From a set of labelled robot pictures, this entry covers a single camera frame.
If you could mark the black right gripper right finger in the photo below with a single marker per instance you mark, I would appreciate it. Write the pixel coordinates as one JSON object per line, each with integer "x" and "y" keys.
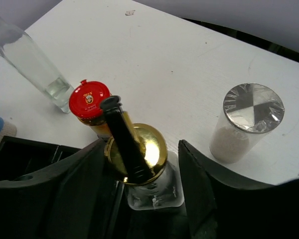
{"x": 222, "y": 204}

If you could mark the glass bottle with brown residue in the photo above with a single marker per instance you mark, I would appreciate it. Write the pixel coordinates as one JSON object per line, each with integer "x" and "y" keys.
{"x": 138, "y": 156}

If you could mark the clear shaker with steel lid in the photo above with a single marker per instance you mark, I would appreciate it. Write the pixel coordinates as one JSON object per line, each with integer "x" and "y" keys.
{"x": 249, "y": 112}

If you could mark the black three-compartment tray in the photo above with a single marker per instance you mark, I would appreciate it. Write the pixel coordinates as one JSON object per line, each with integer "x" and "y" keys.
{"x": 22, "y": 156}

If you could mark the red-lid orange sauce jar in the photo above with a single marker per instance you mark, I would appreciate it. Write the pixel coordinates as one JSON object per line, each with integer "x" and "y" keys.
{"x": 84, "y": 103}

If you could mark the clear glass oil bottle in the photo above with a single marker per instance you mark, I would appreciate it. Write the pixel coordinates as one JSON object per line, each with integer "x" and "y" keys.
{"x": 22, "y": 53}

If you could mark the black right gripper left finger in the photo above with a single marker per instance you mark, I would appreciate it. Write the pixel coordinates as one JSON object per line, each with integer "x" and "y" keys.
{"x": 69, "y": 199}

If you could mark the small tape scrap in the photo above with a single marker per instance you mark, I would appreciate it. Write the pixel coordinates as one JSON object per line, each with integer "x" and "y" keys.
{"x": 130, "y": 12}

